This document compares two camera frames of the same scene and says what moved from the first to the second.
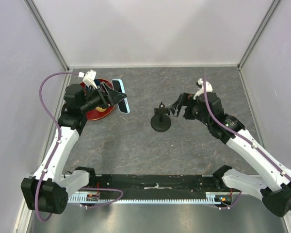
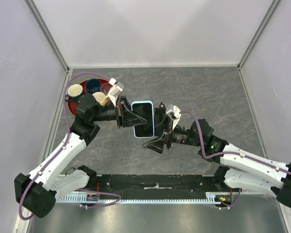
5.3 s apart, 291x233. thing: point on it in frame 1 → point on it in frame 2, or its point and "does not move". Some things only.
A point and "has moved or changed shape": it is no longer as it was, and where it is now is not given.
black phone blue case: (123, 106) has moved or changed shape
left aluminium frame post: (42, 24) does not move
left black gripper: (107, 97) → (125, 116)
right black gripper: (185, 99) → (165, 133)
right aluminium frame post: (273, 6) does not move
